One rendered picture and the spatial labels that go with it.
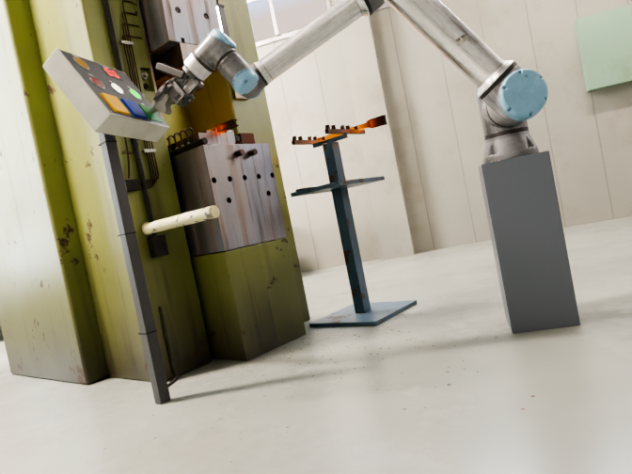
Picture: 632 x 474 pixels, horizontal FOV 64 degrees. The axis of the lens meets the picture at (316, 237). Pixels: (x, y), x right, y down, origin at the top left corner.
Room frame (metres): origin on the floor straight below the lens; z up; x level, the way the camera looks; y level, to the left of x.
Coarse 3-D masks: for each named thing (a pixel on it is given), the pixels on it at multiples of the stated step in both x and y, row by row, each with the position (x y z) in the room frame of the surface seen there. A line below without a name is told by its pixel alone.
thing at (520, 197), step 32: (512, 160) 1.74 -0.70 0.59; (544, 160) 1.71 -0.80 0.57; (512, 192) 1.74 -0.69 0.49; (544, 192) 1.71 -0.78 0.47; (512, 224) 1.74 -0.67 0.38; (544, 224) 1.72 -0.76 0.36; (512, 256) 1.75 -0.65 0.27; (544, 256) 1.72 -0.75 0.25; (512, 288) 1.75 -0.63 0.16; (544, 288) 1.73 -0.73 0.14; (512, 320) 1.76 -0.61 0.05; (544, 320) 1.73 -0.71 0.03; (576, 320) 1.71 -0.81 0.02
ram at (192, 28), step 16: (144, 0) 2.21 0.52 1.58; (160, 0) 2.14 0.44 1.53; (176, 0) 2.19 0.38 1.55; (192, 0) 2.26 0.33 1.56; (208, 0) 2.33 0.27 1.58; (144, 16) 2.22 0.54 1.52; (160, 16) 2.15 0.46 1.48; (176, 16) 2.18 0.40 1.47; (192, 16) 2.24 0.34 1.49; (208, 16) 2.31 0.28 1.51; (160, 32) 2.16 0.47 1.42; (176, 32) 2.17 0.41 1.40; (192, 32) 2.23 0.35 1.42; (208, 32) 2.30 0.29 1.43; (160, 48) 2.20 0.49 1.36
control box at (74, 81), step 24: (48, 72) 1.61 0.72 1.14; (72, 72) 1.59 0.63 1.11; (96, 72) 1.70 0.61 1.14; (120, 72) 1.89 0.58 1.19; (72, 96) 1.59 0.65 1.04; (96, 96) 1.57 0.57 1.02; (120, 96) 1.72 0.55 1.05; (96, 120) 1.58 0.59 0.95; (120, 120) 1.63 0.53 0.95; (144, 120) 1.73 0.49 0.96
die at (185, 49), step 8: (176, 48) 2.19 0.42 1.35; (184, 48) 2.19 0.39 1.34; (192, 48) 2.22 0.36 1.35; (160, 56) 2.27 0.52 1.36; (168, 56) 2.23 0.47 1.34; (176, 56) 2.20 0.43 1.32; (184, 56) 2.18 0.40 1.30; (152, 64) 2.31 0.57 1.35; (168, 64) 2.24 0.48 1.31; (176, 64) 2.20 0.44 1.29; (160, 72) 2.28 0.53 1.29; (160, 80) 2.31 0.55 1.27
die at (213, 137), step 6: (204, 132) 2.21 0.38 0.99; (210, 132) 2.22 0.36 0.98; (216, 132) 2.25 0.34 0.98; (228, 132) 2.30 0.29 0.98; (186, 138) 2.23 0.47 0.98; (192, 138) 2.20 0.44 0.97; (198, 138) 2.17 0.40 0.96; (210, 138) 2.21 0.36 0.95; (216, 138) 2.24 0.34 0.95; (222, 138) 2.27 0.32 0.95; (228, 138) 2.29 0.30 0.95; (234, 138) 2.32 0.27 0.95; (174, 144) 2.29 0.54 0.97; (180, 144) 2.26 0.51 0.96; (186, 144) 2.23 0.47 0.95; (168, 150) 2.32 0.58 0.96
